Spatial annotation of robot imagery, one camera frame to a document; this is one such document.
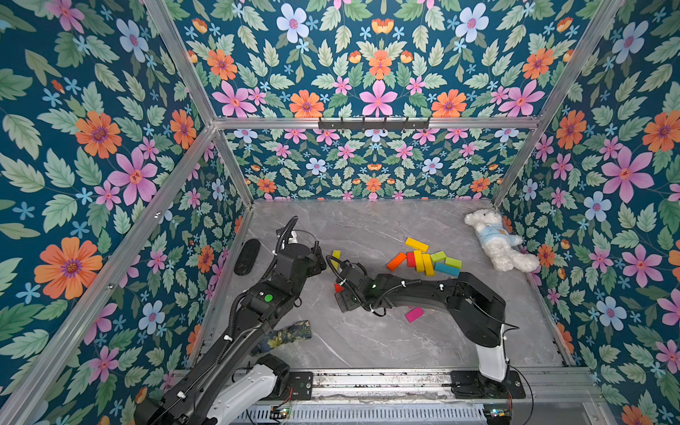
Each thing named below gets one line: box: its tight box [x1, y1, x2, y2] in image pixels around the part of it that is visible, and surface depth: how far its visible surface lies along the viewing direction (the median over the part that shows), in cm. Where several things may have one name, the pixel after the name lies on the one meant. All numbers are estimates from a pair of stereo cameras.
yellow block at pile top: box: [405, 237, 430, 253], surface depth 107 cm
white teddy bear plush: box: [463, 208, 541, 273], surface depth 98 cm
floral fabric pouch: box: [251, 320, 312, 356], surface depth 82 cm
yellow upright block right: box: [421, 253, 435, 278], surface depth 100 cm
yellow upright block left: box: [414, 249, 425, 273], surface depth 101 cm
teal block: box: [434, 262, 461, 278], surface depth 100 cm
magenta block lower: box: [404, 307, 425, 324], surface depth 88 cm
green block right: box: [445, 256, 464, 270], surface depth 101 cm
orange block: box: [386, 252, 408, 272], surface depth 103 cm
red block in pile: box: [406, 252, 417, 268], surface depth 103 cm
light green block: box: [430, 250, 448, 263], surface depth 103 cm
